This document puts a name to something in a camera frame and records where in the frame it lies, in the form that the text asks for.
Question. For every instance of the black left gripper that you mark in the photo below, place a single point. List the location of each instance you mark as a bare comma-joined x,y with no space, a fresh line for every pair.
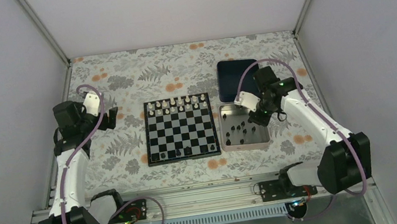
111,124

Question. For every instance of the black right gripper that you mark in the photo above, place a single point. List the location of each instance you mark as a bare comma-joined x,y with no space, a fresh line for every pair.
262,121

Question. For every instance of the black chess piece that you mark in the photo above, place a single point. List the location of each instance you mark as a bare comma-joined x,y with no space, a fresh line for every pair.
187,151

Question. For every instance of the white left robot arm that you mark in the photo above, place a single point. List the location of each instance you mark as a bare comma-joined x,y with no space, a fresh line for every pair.
77,122

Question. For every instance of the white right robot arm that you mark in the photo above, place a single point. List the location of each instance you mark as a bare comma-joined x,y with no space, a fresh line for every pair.
346,156

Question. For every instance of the white chess piece row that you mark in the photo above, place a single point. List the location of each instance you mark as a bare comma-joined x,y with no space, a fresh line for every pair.
176,105

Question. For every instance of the metal tin tray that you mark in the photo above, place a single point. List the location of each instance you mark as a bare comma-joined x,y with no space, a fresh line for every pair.
237,132

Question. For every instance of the dark blue tin lid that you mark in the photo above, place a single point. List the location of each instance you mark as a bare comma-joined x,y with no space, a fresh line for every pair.
228,76

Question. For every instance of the floral patterned table mat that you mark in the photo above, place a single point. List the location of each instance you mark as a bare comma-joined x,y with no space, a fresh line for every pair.
128,79

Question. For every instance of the black white chessboard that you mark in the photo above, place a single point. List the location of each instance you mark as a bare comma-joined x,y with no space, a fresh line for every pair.
170,134

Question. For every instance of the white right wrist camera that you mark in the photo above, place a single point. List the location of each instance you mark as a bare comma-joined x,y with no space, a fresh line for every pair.
247,100

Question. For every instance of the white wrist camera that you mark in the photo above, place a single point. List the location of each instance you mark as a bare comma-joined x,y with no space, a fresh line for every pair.
92,103
247,100

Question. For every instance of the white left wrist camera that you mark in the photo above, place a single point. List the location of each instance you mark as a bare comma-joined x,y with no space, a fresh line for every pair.
92,103

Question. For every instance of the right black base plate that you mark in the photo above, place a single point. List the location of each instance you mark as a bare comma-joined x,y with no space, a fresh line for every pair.
273,190

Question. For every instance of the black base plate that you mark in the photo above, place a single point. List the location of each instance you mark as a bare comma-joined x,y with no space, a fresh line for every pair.
131,213
273,190

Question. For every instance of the aluminium rail frame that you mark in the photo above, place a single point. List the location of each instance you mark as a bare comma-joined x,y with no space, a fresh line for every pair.
200,198

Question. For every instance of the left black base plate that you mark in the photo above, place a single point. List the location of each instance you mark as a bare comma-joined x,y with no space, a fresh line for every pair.
131,213

